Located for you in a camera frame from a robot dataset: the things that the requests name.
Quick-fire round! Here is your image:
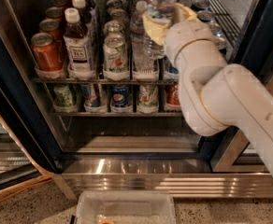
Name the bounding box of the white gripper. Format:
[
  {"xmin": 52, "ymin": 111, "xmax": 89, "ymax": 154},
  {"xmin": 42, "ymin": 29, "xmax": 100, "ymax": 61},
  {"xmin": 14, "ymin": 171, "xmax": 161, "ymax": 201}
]
[{"xmin": 142, "ymin": 3, "xmax": 216, "ymax": 67}]

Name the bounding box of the clear plastic water bottle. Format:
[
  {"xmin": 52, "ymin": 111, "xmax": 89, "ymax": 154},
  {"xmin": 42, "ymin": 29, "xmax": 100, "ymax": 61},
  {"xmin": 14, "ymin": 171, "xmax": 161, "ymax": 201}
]
[{"xmin": 144, "ymin": 0, "xmax": 177, "ymax": 60}]

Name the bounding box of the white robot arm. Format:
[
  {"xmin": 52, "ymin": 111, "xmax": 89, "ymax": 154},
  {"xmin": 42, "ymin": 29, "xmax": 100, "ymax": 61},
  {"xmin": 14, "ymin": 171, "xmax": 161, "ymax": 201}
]
[{"xmin": 142, "ymin": 3, "xmax": 273, "ymax": 177}]

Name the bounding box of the front brown tea bottle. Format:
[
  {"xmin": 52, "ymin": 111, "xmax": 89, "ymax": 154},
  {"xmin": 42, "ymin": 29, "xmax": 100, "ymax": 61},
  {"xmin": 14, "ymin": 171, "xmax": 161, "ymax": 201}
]
[{"xmin": 64, "ymin": 7, "xmax": 94, "ymax": 79}]

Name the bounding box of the open glass fridge door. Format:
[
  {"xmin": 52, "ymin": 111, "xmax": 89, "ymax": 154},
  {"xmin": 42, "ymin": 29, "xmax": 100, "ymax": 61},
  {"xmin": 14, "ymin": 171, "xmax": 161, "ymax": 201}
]
[{"xmin": 0, "ymin": 68, "xmax": 55, "ymax": 203}]

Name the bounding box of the blue pepsi can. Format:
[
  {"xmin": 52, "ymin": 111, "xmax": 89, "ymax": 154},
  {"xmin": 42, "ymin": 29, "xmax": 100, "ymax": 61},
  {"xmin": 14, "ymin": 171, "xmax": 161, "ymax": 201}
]
[
  {"xmin": 208, "ymin": 22, "xmax": 223, "ymax": 36},
  {"xmin": 191, "ymin": 0, "xmax": 210, "ymax": 11},
  {"xmin": 197, "ymin": 10, "xmax": 215, "ymax": 22},
  {"xmin": 214, "ymin": 36, "xmax": 227, "ymax": 55}
]

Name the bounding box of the front slim silver can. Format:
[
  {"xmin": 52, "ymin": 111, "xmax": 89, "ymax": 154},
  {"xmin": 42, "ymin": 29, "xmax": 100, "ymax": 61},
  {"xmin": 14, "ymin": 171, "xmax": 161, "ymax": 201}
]
[{"xmin": 164, "ymin": 58, "xmax": 179, "ymax": 74}]

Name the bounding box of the green white soda can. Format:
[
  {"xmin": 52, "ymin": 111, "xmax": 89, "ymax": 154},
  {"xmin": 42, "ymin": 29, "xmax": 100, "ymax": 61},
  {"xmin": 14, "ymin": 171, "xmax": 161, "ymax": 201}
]
[
  {"xmin": 110, "ymin": 8, "xmax": 129, "ymax": 26},
  {"xmin": 104, "ymin": 20, "xmax": 124, "ymax": 37},
  {"xmin": 103, "ymin": 34, "xmax": 128, "ymax": 73}
]

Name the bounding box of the front blue pepsi can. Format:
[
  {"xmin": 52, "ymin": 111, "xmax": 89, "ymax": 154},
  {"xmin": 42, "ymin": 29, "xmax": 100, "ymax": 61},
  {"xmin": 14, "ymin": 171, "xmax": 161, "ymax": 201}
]
[{"xmin": 214, "ymin": 36, "xmax": 227, "ymax": 55}]

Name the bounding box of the front green white soda can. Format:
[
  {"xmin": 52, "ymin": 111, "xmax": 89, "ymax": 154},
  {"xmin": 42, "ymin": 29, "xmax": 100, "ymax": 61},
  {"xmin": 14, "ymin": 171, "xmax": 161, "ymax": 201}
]
[{"xmin": 103, "ymin": 34, "xmax": 128, "ymax": 73}]

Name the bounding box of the lower red cola can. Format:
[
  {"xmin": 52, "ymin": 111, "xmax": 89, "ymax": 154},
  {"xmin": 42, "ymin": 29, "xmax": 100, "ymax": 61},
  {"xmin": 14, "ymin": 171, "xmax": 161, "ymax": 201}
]
[{"xmin": 165, "ymin": 84, "xmax": 180, "ymax": 105}]

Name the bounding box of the lower green white can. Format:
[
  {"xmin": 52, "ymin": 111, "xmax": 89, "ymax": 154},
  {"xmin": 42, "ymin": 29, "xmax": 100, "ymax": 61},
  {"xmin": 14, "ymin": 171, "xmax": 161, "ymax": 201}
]
[{"xmin": 138, "ymin": 85, "xmax": 158, "ymax": 107}]

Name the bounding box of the lower pepsi can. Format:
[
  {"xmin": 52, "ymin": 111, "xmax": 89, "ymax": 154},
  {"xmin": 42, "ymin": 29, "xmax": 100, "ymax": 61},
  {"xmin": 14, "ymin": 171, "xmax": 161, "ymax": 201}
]
[{"xmin": 111, "ymin": 85, "xmax": 130, "ymax": 107}]

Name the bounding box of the orange soda can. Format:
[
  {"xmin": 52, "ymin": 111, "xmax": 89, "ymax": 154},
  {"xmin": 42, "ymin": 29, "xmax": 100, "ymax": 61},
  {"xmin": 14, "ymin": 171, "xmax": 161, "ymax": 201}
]
[
  {"xmin": 50, "ymin": 0, "xmax": 68, "ymax": 10},
  {"xmin": 31, "ymin": 33, "xmax": 63, "ymax": 72},
  {"xmin": 38, "ymin": 19, "xmax": 65, "ymax": 51},
  {"xmin": 45, "ymin": 7, "xmax": 64, "ymax": 23}
]

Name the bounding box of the lower blue white can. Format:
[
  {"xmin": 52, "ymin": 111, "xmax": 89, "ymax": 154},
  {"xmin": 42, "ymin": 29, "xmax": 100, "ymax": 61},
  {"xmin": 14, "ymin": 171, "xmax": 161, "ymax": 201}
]
[{"xmin": 80, "ymin": 84, "xmax": 101, "ymax": 107}]

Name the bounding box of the front orange soda can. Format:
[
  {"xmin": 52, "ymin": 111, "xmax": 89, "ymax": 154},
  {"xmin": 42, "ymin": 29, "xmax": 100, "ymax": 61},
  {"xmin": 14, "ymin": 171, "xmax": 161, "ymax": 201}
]
[{"xmin": 31, "ymin": 33, "xmax": 63, "ymax": 72}]

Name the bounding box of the clear plastic bin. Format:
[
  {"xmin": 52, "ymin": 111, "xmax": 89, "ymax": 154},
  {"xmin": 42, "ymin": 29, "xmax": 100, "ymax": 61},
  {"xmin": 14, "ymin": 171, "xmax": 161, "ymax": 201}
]
[{"xmin": 73, "ymin": 190, "xmax": 176, "ymax": 224}]

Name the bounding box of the top wire fridge shelf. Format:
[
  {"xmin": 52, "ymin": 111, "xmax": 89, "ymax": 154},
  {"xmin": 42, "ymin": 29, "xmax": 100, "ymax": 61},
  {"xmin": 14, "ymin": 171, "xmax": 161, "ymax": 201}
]
[{"xmin": 34, "ymin": 0, "xmax": 240, "ymax": 84}]

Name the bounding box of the orange cable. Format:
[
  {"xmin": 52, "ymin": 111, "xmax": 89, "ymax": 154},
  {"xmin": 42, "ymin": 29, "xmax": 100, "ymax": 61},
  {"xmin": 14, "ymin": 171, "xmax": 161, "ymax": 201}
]
[{"xmin": 0, "ymin": 177, "xmax": 52, "ymax": 209}]

